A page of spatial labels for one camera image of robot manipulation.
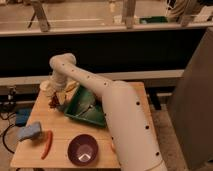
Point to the green plastic tray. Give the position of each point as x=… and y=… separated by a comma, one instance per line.
x=81, y=99

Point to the purple bowl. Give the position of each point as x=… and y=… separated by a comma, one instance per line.
x=83, y=150

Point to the grey small plate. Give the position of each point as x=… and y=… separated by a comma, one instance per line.
x=62, y=108

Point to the blue sponge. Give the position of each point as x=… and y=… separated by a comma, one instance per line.
x=31, y=131

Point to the dark red grape bunch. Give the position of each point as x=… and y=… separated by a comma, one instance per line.
x=53, y=102

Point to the silver fork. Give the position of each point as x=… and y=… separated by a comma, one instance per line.
x=84, y=111

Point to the blue box on floor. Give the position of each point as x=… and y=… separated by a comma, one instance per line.
x=22, y=116

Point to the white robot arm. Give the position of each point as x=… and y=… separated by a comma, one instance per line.
x=135, y=143

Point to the wooden table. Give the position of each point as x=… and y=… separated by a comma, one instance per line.
x=28, y=153

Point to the yellow banana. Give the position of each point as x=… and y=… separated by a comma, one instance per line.
x=70, y=86

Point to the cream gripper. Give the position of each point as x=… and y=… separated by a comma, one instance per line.
x=61, y=95

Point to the white paper cup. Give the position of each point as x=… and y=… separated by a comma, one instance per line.
x=46, y=88

